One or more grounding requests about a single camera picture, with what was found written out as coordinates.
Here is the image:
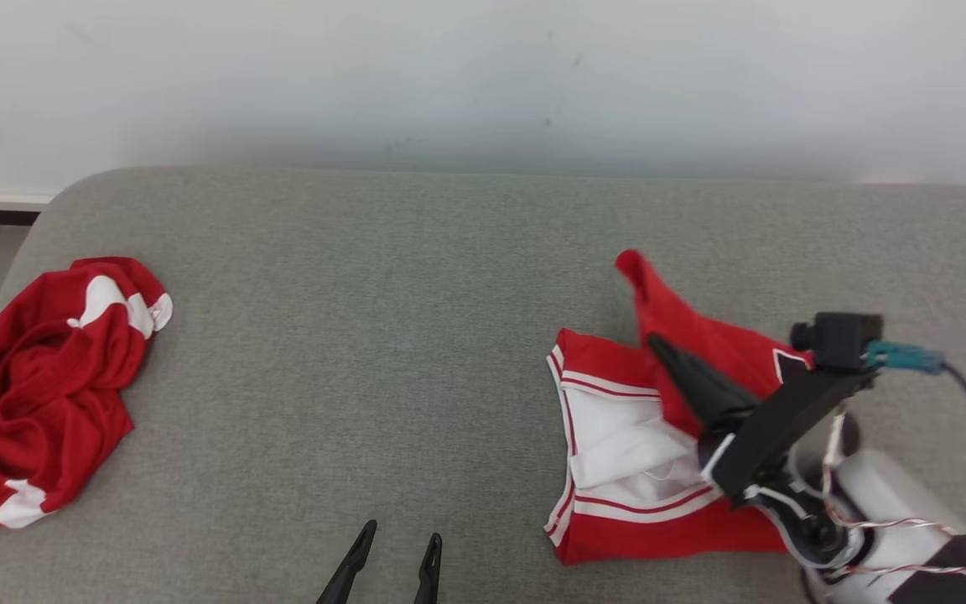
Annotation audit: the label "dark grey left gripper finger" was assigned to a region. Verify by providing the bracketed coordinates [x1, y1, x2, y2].
[413, 533, 444, 604]
[317, 519, 379, 604]

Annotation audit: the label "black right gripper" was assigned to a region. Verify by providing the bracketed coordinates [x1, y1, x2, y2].
[647, 333, 878, 510]

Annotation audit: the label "red jersey with black number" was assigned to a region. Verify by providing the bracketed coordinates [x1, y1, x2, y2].
[544, 249, 819, 565]

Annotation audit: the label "red shorts with white stripes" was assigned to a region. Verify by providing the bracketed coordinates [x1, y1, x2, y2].
[0, 256, 174, 529]

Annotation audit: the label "grey fabric sofa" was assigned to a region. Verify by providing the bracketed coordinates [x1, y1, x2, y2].
[0, 165, 966, 604]

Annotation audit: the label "right camera cable teal plug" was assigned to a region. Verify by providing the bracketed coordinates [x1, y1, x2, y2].
[863, 340, 966, 466]

